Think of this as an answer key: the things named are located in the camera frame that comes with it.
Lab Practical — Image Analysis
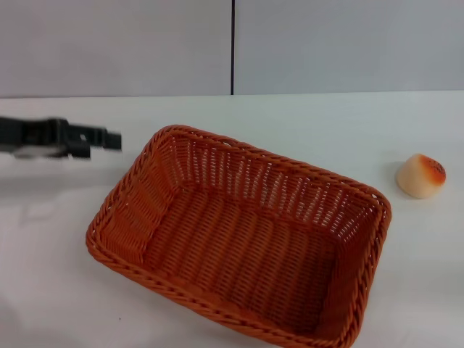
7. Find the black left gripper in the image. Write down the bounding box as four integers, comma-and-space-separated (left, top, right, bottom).
20, 116, 123, 160

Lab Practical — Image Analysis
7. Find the orange woven plastic basket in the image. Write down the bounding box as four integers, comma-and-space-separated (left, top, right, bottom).
85, 125, 392, 348

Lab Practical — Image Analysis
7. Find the toasted round bread bun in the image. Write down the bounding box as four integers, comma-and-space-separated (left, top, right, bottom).
394, 153, 447, 199

